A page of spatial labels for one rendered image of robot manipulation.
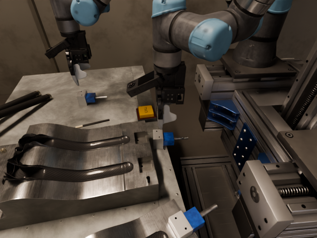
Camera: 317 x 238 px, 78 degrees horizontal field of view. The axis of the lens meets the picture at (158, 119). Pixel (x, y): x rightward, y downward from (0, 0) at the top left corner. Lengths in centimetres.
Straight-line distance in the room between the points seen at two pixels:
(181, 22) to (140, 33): 185
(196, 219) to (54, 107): 78
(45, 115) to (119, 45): 150
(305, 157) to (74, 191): 54
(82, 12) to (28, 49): 201
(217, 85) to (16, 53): 230
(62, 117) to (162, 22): 64
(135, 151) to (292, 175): 41
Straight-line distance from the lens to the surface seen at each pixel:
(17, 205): 60
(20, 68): 278
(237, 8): 50
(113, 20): 226
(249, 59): 79
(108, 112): 92
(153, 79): 54
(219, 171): 145
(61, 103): 105
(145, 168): 61
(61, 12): 81
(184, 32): 42
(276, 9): 76
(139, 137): 69
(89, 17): 65
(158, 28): 48
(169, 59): 50
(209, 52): 40
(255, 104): 77
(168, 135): 72
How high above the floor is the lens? 136
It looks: 41 degrees down
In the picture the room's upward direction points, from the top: straight up
